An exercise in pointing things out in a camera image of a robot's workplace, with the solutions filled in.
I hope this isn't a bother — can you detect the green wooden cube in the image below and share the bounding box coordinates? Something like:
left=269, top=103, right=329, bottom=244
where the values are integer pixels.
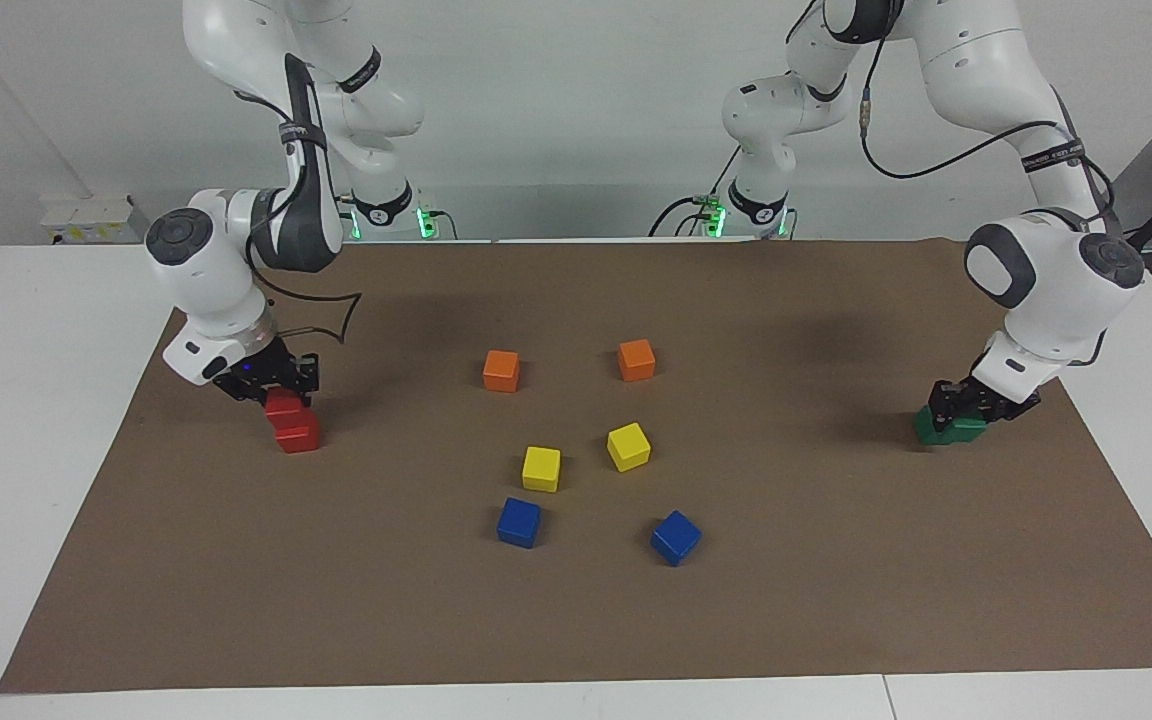
left=914, top=412, right=987, bottom=447
left=921, top=405, right=987, bottom=435

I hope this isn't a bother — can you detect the orange wooden cube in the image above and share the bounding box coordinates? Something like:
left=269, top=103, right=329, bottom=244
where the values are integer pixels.
left=482, top=349, right=521, bottom=394
left=617, top=338, right=657, bottom=383

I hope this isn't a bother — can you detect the white power strip box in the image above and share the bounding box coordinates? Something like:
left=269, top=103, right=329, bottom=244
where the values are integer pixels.
left=41, top=195, right=153, bottom=245

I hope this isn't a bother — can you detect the brown paper table mat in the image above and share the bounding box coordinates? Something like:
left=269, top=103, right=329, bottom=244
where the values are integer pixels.
left=0, top=238, right=1152, bottom=694

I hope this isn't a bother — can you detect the yellow wooden cube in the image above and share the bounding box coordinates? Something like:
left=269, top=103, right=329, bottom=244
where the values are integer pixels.
left=606, top=422, right=653, bottom=474
left=521, top=446, right=563, bottom=494

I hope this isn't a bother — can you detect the blue wooden cube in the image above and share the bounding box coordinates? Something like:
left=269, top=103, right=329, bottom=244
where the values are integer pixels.
left=649, top=510, right=704, bottom=568
left=496, top=497, right=543, bottom=550

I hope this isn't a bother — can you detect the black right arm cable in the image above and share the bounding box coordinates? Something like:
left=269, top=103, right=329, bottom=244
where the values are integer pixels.
left=234, top=88, right=363, bottom=347

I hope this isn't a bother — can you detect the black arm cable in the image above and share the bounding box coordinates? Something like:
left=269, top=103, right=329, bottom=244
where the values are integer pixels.
left=858, top=30, right=1122, bottom=369
left=234, top=88, right=363, bottom=347

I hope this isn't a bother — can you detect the black left arm strap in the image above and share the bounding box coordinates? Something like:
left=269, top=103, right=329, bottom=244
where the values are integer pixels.
left=1021, top=140, right=1085, bottom=173

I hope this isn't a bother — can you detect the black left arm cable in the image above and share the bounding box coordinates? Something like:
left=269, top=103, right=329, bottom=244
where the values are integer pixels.
left=858, top=30, right=1122, bottom=369

